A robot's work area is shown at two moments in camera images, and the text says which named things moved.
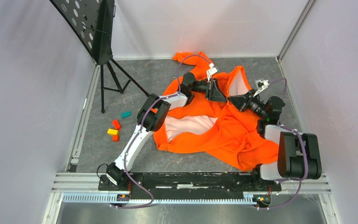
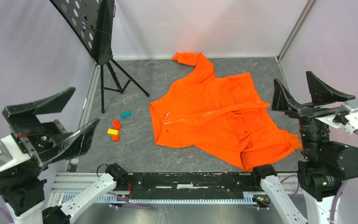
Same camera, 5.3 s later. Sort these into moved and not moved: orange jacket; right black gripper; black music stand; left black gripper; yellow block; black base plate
Moved: right black gripper; left black gripper
Not moved: black base plate; black music stand; orange jacket; yellow block
